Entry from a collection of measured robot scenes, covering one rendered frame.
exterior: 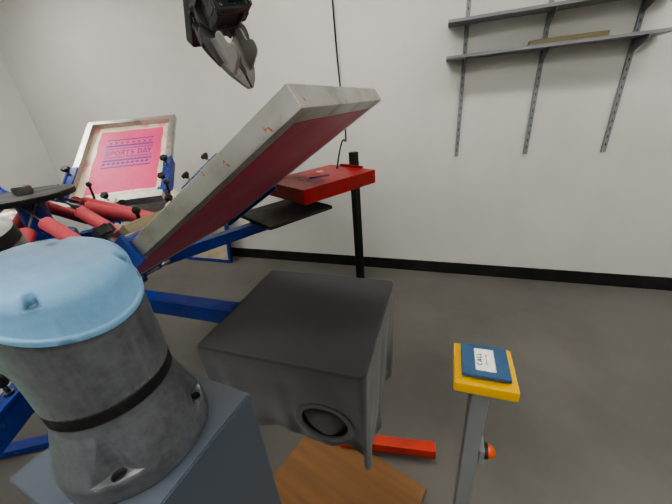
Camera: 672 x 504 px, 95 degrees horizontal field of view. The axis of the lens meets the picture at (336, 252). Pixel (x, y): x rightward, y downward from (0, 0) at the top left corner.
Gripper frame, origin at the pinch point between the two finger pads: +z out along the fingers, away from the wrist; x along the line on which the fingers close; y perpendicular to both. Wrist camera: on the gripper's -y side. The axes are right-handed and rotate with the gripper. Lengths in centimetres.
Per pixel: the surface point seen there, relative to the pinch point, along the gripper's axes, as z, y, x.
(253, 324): 52, -37, -13
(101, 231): 10.9, -29.3, -31.9
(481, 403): 85, 12, 12
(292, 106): 10.3, 17.0, -5.2
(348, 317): 62, -20, 8
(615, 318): 199, -14, 195
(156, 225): 15.3, -15.3, -23.8
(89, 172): -42, -194, -18
